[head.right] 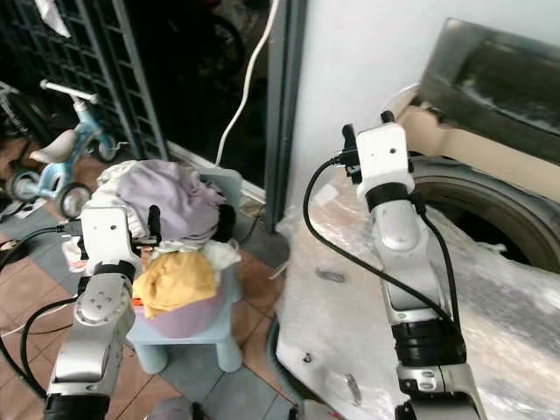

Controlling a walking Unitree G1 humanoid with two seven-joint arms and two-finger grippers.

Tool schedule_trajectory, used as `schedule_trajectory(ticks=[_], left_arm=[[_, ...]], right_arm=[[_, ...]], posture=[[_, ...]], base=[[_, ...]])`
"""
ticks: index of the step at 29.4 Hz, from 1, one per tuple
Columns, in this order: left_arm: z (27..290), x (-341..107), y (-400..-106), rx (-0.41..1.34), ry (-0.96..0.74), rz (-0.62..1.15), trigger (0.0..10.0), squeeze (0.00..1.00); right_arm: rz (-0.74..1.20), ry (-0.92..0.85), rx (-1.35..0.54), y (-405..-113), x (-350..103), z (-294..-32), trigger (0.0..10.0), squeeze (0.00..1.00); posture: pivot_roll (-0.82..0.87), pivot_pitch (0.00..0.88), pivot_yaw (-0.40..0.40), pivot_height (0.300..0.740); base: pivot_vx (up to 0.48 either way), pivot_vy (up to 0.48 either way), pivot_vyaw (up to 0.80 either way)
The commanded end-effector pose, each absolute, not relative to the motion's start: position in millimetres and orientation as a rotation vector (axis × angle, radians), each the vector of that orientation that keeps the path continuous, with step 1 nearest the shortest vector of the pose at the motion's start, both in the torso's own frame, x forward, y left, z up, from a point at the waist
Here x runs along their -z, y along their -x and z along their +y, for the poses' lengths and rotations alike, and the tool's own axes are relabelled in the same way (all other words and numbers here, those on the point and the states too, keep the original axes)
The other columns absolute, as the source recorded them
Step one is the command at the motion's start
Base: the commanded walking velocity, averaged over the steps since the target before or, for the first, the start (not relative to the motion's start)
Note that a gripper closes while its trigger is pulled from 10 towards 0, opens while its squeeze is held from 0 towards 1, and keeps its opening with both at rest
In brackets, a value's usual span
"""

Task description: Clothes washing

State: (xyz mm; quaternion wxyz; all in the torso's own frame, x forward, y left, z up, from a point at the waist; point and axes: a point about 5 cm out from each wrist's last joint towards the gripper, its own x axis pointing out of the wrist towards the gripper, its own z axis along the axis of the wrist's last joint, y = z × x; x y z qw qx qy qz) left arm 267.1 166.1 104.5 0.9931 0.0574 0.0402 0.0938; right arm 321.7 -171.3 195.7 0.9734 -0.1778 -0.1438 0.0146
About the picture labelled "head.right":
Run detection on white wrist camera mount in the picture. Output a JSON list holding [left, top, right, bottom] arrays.
[[354, 123, 410, 190], [81, 207, 132, 268]]

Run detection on beige washing machine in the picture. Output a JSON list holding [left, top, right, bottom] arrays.
[[389, 83, 560, 274]]

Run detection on lavender plastic laundry basin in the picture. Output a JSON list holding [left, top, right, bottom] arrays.
[[138, 278, 228, 341]]

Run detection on short black right arm cable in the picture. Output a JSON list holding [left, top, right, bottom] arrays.
[[418, 208, 463, 326]]

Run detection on long black left arm cable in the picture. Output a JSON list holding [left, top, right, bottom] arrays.
[[0, 225, 85, 265]]

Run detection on short black arm cable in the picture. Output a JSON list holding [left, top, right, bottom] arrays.
[[418, 208, 463, 326], [19, 296, 81, 400]]

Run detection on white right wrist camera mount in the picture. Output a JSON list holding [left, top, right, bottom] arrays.
[[354, 123, 410, 190]]

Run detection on long black arm cable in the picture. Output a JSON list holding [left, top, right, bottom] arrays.
[[0, 225, 85, 265], [302, 156, 461, 330]]

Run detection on purple garment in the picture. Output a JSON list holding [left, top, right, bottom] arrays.
[[118, 160, 225, 247]]

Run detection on dark grey washer lid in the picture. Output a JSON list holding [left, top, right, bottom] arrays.
[[418, 17, 560, 146]]

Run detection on grey ribbed drain hose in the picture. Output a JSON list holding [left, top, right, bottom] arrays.
[[262, 319, 325, 420]]

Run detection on black cloth item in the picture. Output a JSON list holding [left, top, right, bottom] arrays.
[[216, 204, 236, 243]]

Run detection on yellow garment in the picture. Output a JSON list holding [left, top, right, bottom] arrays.
[[140, 251, 220, 320]]

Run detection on grey washer drum rim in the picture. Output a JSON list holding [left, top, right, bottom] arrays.
[[409, 157, 560, 274]]

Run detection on white hanging hose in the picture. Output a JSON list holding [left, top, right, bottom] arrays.
[[214, 0, 281, 167]]

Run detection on black metal grid gate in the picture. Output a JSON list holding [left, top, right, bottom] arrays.
[[0, 0, 169, 164]]

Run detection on long black right arm cable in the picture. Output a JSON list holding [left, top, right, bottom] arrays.
[[302, 156, 461, 330]]

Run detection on pink strapped sandal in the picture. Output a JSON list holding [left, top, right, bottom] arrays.
[[268, 256, 295, 282]]

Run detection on short black left arm cable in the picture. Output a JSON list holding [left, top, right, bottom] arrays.
[[19, 296, 81, 400]]

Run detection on blue children's tricycle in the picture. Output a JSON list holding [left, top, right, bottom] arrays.
[[4, 79, 120, 220]]

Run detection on light blue plastic stool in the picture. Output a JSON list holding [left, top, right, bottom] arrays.
[[127, 166, 244, 375]]

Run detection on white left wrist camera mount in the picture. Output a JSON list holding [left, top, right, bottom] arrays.
[[81, 207, 132, 268]]

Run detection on white cloth on gate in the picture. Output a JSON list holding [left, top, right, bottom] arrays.
[[35, 0, 72, 39]]

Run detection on white floor cord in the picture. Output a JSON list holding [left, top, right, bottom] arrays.
[[0, 322, 53, 340]]

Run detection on grey door frame post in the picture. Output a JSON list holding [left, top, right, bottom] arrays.
[[262, 0, 309, 234]]

